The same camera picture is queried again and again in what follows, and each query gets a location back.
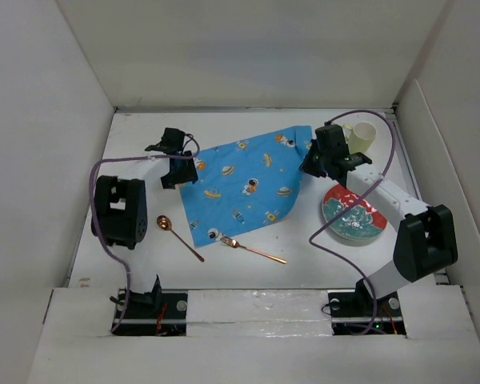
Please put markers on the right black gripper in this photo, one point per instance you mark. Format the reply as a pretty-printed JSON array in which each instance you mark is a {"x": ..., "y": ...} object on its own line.
[{"x": 307, "y": 165}]

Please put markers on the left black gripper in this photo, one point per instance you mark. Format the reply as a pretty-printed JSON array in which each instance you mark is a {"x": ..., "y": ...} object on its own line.
[{"x": 187, "y": 175}]

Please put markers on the blue space-print cloth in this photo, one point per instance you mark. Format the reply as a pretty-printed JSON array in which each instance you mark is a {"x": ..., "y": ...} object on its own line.
[{"x": 245, "y": 185}]

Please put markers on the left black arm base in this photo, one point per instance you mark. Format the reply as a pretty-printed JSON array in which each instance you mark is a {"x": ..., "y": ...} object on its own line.
[{"x": 164, "y": 317}]

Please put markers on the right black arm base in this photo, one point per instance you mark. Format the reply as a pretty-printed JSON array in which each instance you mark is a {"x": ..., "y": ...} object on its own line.
[{"x": 353, "y": 311}]

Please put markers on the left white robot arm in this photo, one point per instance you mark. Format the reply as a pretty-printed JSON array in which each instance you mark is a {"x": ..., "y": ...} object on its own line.
[{"x": 118, "y": 193}]

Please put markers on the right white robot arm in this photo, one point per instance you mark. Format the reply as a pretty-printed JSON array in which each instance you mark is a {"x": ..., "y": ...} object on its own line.
[{"x": 426, "y": 241}]

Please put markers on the pale yellow mug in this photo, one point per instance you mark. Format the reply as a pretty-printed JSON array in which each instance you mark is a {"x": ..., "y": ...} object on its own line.
[{"x": 360, "y": 136}]

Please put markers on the copper spoon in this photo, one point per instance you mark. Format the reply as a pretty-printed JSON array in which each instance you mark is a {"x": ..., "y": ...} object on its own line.
[{"x": 165, "y": 223}]

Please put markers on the red and teal plate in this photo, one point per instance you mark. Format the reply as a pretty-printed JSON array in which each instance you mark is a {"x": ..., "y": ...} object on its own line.
[{"x": 362, "y": 223}]

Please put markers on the copper fork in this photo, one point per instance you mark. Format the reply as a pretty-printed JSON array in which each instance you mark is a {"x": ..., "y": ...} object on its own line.
[{"x": 236, "y": 245}]

